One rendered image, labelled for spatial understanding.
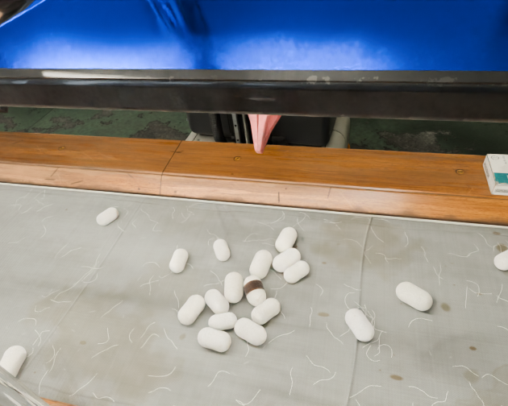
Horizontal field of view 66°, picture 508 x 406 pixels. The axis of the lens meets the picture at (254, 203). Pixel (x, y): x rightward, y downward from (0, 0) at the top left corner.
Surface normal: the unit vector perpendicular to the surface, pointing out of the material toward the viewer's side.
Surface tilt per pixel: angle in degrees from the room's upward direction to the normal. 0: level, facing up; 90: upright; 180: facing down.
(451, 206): 45
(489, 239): 0
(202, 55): 58
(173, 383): 0
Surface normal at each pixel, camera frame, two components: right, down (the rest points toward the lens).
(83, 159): -0.10, -0.72
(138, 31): -0.24, 0.20
